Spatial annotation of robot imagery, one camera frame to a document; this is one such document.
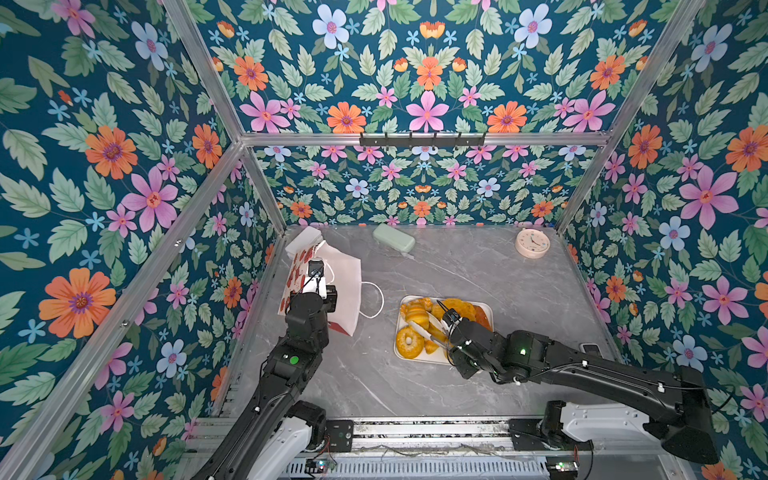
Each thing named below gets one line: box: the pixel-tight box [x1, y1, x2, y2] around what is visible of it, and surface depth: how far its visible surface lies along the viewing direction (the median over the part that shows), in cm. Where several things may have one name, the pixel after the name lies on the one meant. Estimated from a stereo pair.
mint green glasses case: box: [373, 223, 416, 253], surface depth 113 cm
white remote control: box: [579, 342, 604, 358], surface depth 88 cm
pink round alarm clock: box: [515, 228, 551, 260], surface depth 113 cm
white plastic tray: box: [394, 295, 495, 365], surface depth 89 cm
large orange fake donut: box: [443, 298, 476, 321], surface depth 90 cm
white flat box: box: [285, 226, 321, 255], surface depth 115 cm
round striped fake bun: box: [396, 326, 425, 359], surface depth 88 cm
